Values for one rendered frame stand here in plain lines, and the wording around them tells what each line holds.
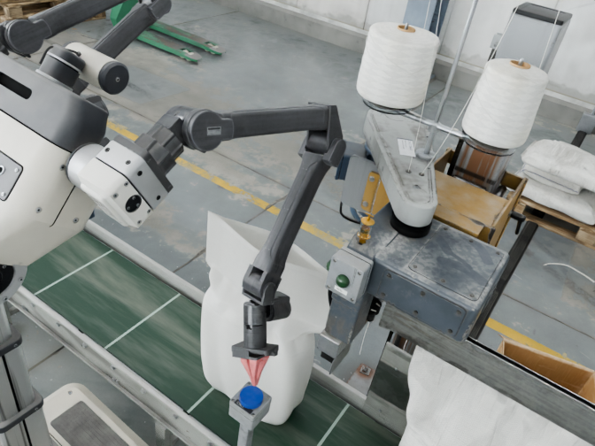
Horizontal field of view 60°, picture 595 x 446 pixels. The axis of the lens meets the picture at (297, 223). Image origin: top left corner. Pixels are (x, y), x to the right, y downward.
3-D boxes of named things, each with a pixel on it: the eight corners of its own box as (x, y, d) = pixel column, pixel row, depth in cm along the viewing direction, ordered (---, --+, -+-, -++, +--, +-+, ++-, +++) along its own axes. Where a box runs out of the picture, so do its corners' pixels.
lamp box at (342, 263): (324, 287, 111) (331, 255, 105) (335, 276, 114) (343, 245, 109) (354, 304, 108) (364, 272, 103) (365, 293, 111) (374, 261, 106)
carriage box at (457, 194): (371, 279, 148) (399, 187, 129) (418, 227, 172) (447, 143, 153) (452, 323, 138) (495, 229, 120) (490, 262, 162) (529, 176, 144)
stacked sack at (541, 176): (517, 177, 383) (525, 159, 374) (545, 151, 427) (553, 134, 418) (574, 202, 364) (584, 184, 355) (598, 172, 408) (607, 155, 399)
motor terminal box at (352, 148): (331, 187, 153) (338, 153, 146) (334, 170, 161) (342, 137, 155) (358, 193, 153) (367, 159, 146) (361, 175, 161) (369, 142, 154)
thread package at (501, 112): (449, 134, 114) (475, 58, 104) (470, 115, 124) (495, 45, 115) (515, 159, 108) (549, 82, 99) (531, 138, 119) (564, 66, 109)
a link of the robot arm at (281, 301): (243, 272, 128) (266, 284, 122) (277, 268, 136) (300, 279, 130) (235, 317, 130) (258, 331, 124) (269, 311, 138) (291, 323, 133)
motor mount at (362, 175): (337, 203, 153) (348, 156, 144) (348, 195, 158) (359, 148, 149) (424, 246, 143) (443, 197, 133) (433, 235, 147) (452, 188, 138)
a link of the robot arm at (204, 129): (320, 96, 131) (350, 101, 124) (317, 149, 135) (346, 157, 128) (161, 104, 101) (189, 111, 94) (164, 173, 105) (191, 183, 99)
